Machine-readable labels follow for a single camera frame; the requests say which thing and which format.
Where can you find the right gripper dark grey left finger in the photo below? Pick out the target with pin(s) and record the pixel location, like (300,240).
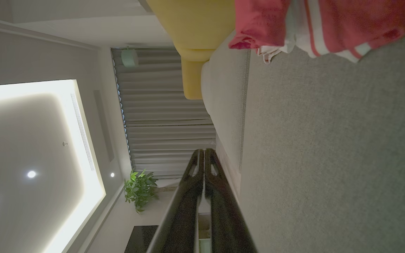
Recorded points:
(185,218)

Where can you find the green potted tree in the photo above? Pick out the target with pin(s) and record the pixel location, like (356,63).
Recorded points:
(141,189)

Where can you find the yellow sofa backrest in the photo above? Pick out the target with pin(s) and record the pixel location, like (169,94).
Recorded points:
(195,28)

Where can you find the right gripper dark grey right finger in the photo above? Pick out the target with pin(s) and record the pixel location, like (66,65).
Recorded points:
(227,225)

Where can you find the grey pleated curtain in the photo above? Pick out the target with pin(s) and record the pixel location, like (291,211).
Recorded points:
(160,105)

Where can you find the black wall television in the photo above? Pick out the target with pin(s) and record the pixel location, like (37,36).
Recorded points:
(141,240)

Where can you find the red white basketball jersey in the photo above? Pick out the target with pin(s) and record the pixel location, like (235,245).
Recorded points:
(265,21)

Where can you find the wide grey sofa seat cushion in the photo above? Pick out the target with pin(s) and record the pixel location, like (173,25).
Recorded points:
(223,105)

